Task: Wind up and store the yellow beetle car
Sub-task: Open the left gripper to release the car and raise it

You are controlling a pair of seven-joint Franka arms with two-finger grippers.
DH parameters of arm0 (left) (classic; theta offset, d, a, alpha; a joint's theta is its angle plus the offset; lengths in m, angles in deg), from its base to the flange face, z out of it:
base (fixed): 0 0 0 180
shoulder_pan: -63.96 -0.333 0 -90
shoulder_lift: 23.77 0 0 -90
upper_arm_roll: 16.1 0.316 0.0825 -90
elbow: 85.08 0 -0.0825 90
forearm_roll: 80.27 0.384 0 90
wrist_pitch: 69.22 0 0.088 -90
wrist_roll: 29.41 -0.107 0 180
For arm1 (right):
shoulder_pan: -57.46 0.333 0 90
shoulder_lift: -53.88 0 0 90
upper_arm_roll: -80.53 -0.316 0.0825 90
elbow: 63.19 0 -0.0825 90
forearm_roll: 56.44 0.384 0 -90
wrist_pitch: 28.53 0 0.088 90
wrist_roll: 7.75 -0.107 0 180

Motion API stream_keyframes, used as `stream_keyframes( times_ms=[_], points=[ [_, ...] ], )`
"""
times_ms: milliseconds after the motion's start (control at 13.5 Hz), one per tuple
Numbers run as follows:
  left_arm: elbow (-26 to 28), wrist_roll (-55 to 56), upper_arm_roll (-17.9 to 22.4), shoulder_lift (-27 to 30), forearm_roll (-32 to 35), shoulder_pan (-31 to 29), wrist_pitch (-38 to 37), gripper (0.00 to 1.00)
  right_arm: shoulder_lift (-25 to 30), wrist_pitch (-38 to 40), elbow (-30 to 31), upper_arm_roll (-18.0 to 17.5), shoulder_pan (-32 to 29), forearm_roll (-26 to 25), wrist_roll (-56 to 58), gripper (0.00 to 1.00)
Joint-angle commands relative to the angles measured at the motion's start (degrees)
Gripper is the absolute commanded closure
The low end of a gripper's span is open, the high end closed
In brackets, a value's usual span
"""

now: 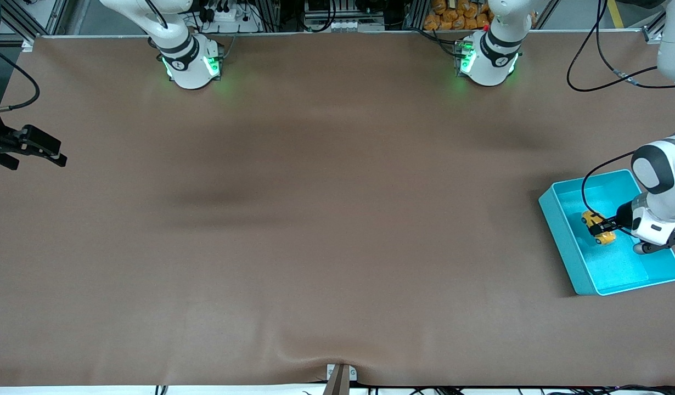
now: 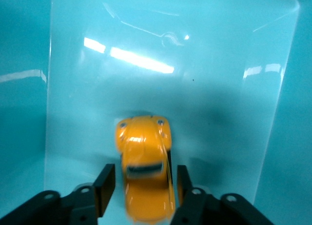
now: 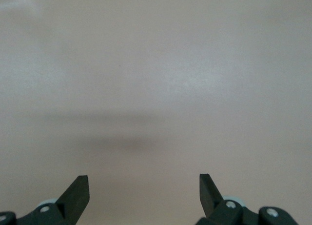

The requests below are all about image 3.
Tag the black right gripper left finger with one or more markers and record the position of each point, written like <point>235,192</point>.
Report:
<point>73,200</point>

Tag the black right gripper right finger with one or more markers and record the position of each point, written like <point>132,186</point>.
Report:
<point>209,200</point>

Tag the brown table mat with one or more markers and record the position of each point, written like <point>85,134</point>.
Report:
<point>156,51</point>

